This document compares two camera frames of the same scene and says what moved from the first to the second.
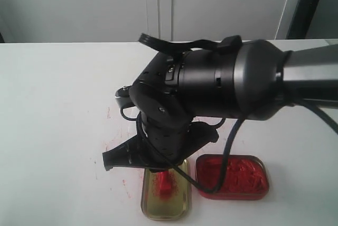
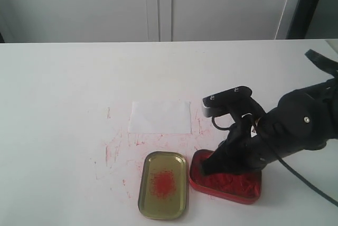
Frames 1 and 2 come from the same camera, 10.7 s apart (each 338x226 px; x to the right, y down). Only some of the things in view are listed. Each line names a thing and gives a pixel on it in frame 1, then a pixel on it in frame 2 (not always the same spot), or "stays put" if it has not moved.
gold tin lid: (166, 194) stays put
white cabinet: (119, 7) stays put
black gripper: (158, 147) -> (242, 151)
